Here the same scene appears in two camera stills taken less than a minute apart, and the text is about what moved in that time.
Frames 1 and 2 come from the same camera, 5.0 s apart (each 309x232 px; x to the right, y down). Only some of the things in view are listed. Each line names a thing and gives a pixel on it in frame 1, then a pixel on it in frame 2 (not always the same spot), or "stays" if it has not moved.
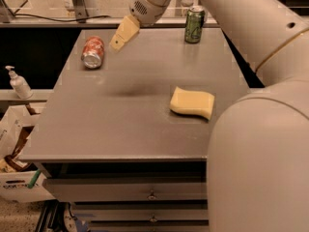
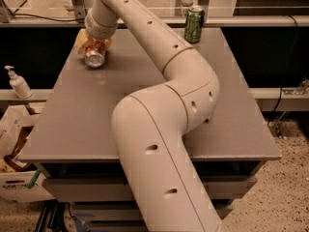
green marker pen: (33, 179) stays
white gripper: (144, 12) -> (98, 31)
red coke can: (93, 51) stays
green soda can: (194, 24) stays
